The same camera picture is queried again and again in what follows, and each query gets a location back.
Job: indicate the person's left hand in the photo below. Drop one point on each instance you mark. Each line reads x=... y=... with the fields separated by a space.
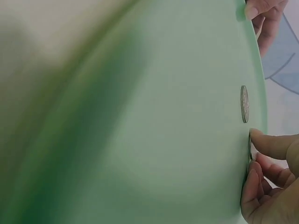
x=266 y=21

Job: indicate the person's right hand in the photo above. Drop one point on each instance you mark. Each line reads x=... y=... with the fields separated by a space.
x=280 y=193

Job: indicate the silver coin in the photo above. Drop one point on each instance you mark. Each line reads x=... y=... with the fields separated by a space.
x=250 y=149
x=244 y=104

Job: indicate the light green plastic board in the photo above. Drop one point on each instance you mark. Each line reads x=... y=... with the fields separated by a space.
x=175 y=112

